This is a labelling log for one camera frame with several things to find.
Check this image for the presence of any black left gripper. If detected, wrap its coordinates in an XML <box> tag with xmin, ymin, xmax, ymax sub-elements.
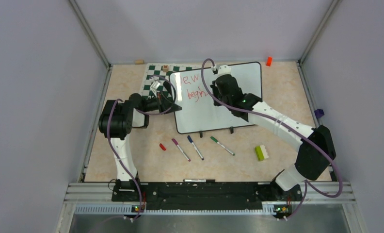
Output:
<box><xmin>142</xmin><ymin>91</ymin><xmax>181</xmax><ymax>115</ymax></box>

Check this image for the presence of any white whiteboard black frame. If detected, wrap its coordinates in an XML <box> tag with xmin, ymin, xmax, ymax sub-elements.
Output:
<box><xmin>169</xmin><ymin>62</ymin><xmax>263</xmax><ymax>138</ymax></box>

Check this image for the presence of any red marker cap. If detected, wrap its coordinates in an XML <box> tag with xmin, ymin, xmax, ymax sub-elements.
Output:
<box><xmin>159</xmin><ymin>143</ymin><xmax>166</xmax><ymax>151</ymax></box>

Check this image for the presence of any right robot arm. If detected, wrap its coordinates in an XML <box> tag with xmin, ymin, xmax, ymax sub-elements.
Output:
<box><xmin>211</xmin><ymin>74</ymin><xmax>336</xmax><ymax>200</ymax></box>

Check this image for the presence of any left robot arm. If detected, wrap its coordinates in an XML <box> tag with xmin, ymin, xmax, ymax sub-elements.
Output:
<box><xmin>98</xmin><ymin>93</ymin><xmax>182</xmax><ymax>201</ymax></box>

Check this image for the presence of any black sparkly microphone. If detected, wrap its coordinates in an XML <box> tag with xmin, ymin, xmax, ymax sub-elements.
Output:
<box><xmin>163</xmin><ymin>80</ymin><xmax>173</xmax><ymax>98</ymax></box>

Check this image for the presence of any green white chess mat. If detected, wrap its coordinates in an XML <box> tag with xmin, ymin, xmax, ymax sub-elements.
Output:
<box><xmin>139</xmin><ymin>63</ymin><xmax>198</xmax><ymax>99</ymax></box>

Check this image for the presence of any blue capped marker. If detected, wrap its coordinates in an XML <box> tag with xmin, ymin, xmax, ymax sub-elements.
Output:
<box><xmin>187</xmin><ymin>135</ymin><xmax>204</xmax><ymax>161</ymax></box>

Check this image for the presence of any pink capped marker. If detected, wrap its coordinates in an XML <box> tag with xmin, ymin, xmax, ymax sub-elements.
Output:
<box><xmin>172</xmin><ymin>138</ymin><xmax>191</xmax><ymax>162</ymax></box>

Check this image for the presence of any orange block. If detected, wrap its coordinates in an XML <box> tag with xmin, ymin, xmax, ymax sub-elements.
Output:
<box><xmin>266</xmin><ymin>57</ymin><xmax>272</xmax><ymax>67</ymax></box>

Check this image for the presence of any wooden cork piece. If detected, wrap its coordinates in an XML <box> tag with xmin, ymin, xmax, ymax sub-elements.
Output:
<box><xmin>134</xmin><ymin>60</ymin><xmax>144</xmax><ymax>65</ymax></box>

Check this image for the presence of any green capped marker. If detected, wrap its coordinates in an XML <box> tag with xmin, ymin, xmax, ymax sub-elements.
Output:
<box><xmin>210</xmin><ymin>136</ymin><xmax>235</xmax><ymax>156</ymax></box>

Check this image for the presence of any green lego brick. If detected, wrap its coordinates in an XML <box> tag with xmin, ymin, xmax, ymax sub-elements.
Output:
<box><xmin>255</xmin><ymin>145</ymin><xmax>269</xmax><ymax>162</ymax></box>

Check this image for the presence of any purple block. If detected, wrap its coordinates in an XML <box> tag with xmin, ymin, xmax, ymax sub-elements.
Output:
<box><xmin>314</xmin><ymin>109</ymin><xmax>325</xmax><ymax>119</ymax></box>

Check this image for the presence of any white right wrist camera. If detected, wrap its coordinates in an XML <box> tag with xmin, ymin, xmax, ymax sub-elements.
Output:
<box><xmin>211</xmin><ymin>65</ymin><xmax>231</xmax><ymax>77</ymax></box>

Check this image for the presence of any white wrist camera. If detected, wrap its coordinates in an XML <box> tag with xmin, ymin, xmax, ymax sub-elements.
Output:
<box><xmin>211</xmin><ymin>65</ymin><xmax>231</xmax><ymax>77</ymax></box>
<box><xmin>150</xmin><ymin>81</ymin><xmax>161</xmax><ymax>95</ymax></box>

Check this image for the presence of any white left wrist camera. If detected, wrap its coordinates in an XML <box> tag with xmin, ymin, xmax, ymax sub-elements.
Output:
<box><xmin>150</xmin><ymin>81</ymin><xmax>161</xmax><ymax>95</ymax></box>

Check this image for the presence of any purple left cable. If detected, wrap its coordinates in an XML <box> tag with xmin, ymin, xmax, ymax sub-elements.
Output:
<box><xmin>106</xmin><ymin>74</ymin><xmax>178</xmax><ymax>222</ymax></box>

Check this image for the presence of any marker on base rail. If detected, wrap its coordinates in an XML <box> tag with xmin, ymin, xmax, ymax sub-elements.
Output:
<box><xmin>183</xmin><ymin>179</ymin><xmax>216</xmax><ymax>183</ymax></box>

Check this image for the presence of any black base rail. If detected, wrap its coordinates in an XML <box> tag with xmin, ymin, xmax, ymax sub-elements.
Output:
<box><xmin>108</xmin><ymin>179</ymin><xmax>302</xmax><ymax>211</ymax></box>

